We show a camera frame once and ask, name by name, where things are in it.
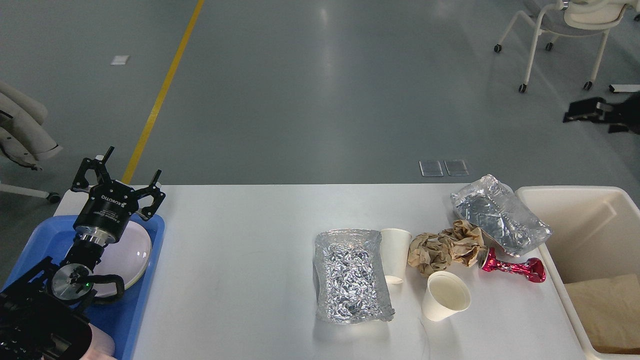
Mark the light green plate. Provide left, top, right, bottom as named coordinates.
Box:
left=93, top=270, right=146, bottom=297

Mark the floor outlet plate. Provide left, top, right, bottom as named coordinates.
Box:
left=444, top=159, right=470, bottom=177
left=418, top=160, right=444, bottom=177

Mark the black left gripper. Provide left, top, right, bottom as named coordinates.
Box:
left=71, top=146, right=166, bottom=245

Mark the cream plastic bin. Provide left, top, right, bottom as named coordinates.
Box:
left=515, top=186, right=640, bottom=360

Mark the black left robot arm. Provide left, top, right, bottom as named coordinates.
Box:
left=1, top=146, right=166, bottom=360

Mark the foil bag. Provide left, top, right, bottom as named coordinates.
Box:
left=450, top=174, right=553, bottom=256

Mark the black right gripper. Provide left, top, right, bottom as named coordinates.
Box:
left=562, top=95, right=640, bottom=135

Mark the blue plastic tray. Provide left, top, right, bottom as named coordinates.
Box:
left=5, top=215, right=165, bottom=360

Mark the pink mug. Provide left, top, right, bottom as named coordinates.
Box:
left=81, top=323, right=115, bottom=360

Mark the white paper on floor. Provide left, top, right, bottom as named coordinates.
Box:
left=110, top=55, right=130, bottom=66

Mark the crushed red can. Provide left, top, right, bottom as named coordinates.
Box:
left=477, top=247, right=547, bottom=283

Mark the pink plate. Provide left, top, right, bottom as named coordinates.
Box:
left=93, top=221, right=153, bottom=275

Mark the white paper cup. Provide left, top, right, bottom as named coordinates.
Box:
left=380, top=228, right=413, bottom=285
left=421, top=271, right=472, bottom=322

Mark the white rolling chair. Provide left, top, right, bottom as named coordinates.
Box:
left=493, top=0, right=639, bottom=94

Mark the lying white paper cup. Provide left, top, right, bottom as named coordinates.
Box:
left=380, top=228, right=413, bottom=285

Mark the white bar on floor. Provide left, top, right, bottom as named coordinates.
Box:
left=608, top=84, right=640, bottom=94

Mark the white chair with jacket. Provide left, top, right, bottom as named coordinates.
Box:
left=0, top=183, right=61, bottom=204

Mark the crumpled brown paper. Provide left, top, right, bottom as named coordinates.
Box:
left=407, top=219, right=494, bottom=279

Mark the foil tray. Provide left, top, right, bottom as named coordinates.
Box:
left=313, top=228, right=395, bottom=325

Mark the brown paper bag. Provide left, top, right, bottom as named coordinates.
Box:
left=565, top=273, right=640, bottom=354

